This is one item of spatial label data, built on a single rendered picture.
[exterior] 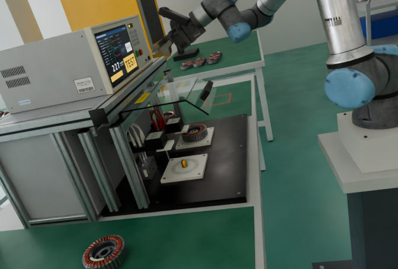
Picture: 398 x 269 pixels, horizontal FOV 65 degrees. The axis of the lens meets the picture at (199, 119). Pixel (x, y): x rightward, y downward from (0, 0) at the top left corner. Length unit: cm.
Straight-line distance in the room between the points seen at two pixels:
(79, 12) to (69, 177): 414
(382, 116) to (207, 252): 62
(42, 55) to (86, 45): 15
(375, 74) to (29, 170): 103
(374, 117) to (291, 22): 540
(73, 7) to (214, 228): 448
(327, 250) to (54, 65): 152
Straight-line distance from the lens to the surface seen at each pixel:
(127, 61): 115
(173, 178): 109
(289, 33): 638
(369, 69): 89
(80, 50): 101
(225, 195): 96
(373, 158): 102
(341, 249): 185
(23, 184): 116
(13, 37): 505
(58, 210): 116
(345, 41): 88
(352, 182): 100
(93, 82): 102
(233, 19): 109
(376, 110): 104
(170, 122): 133
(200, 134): 129
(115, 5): 479
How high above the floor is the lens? 132
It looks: 21 degrees down
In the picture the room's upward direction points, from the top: 15 degrees counter-clockwise
